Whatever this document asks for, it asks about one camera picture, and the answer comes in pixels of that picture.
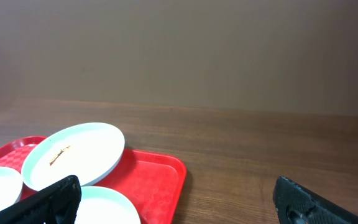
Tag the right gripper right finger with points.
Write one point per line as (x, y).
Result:
(296, 204)

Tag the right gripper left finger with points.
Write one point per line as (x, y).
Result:
(55, 204)

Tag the white plate top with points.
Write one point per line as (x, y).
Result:
(89, 151)

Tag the red plastic tray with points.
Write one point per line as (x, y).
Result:
(150, 180)

